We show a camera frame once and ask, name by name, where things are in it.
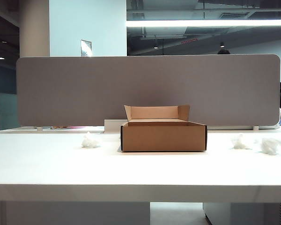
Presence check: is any white paper ball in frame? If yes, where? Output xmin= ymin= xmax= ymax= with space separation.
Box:
xmin=255 ymin=137 xmax=281 ymax=155
xmin=81 ymin=131 xmax=101 ymax=149
xmin=230 ymin=133 xmax=252 ymax=150

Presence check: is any brown open cardboard box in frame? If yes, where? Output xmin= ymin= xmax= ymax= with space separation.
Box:
xmin=120 ymin=104 xmax=208 ymax=153

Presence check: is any grey fabric desk divider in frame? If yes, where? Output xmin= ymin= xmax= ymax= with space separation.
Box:
xmin=15 ymin=54 xmax=281 ymax=128

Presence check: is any long white ceiling light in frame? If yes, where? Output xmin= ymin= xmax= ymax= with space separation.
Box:
xmin=126 ymin=19 xmax=281 ymax=27

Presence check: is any white desk leg panel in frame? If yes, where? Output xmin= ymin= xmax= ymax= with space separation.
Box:
xmin=0 ymin=201 xmax=151 ymax=225

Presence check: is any ceiling air vent grille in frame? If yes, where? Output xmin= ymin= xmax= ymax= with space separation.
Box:
xmin=220 ymin=11 xmax=250 ymax=20

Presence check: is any dark glass door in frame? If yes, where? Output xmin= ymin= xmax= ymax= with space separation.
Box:
xmin=0 ymin=10 xmax=21 ymax=132

